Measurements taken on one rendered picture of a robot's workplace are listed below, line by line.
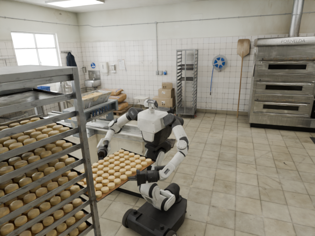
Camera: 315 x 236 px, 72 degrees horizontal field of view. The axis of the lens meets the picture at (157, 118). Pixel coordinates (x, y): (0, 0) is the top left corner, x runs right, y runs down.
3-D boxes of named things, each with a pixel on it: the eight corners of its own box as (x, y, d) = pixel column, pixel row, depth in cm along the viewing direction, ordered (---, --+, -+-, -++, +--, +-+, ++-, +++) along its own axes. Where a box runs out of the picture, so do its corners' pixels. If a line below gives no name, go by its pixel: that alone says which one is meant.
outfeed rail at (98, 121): (48, 116, 361) (47, 112, 359) (49, 115, 364) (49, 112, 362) (155, 133, 278) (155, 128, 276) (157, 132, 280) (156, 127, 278)
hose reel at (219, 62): (225, 94, 610) (228, 54, 576) (224, 96, 595) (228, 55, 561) (210, 94, 624) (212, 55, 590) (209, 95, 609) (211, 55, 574)
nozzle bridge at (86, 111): (66, 135, 280) (62, 110, 269) (102, 118, 342) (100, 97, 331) (86, 139, 266) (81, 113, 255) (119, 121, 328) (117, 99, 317)
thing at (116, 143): (102, 188, 309) (94, 129, 281) (116, 175, 338) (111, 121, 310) (145, 201, 280) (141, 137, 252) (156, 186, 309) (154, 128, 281)
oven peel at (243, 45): (231, 117, 593) (237, 39, 553) (231, 116, 597) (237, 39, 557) (243, 118, 583) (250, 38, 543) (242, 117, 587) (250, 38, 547)
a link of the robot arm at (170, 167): (163, 181, 160) (175, 168, 164) (165, 180, 151) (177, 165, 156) (157, 175, 161) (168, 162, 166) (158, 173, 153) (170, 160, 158)
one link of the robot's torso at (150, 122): (152, 132, 231) (150, 100, 219) (179, 139, 212) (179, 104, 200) (133, 143, 209) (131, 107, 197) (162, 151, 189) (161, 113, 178)
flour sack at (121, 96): (118, 102, 625) (117, 97, 620) (105, 102, 636) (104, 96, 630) (127, 97, 691) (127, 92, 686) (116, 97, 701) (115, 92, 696)
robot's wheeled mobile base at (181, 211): (160, 196, 284) (159, 174, 274) (195, 212, 255) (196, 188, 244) (125, 228, 236) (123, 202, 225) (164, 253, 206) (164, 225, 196)
